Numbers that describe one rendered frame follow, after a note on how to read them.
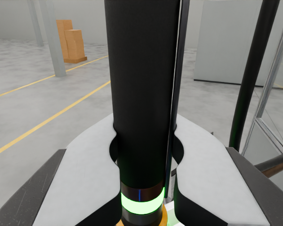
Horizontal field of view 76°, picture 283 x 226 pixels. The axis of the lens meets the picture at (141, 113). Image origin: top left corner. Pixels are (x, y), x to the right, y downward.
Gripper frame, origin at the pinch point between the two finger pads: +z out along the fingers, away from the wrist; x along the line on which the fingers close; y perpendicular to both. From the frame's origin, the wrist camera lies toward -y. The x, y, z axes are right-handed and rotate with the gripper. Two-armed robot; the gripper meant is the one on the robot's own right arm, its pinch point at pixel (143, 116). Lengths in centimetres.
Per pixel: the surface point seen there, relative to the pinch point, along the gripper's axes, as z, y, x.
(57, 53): 556, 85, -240
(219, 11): 500, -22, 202
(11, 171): 157, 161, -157
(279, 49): 110, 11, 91
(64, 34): 768, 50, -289
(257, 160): 90, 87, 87
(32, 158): 178, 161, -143
